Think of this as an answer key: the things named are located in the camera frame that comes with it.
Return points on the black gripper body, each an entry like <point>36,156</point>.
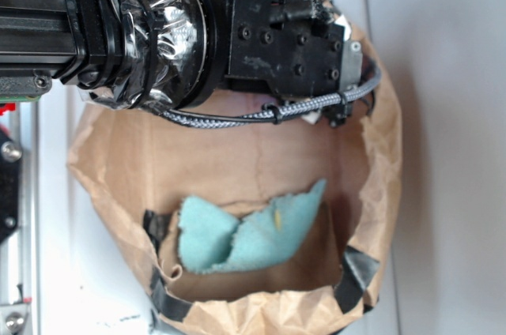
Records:
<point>283,48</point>

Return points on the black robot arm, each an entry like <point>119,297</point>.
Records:
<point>172,54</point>

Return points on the teal cloth rag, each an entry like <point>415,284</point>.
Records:
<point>214,241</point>

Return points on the white plastic tray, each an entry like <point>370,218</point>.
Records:
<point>85,285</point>

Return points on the black mounting bracket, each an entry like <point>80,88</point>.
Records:
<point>11,165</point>

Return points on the aluminium frame rail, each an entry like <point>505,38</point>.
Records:
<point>19,259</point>

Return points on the silver corner bracket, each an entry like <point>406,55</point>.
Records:
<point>16,319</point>

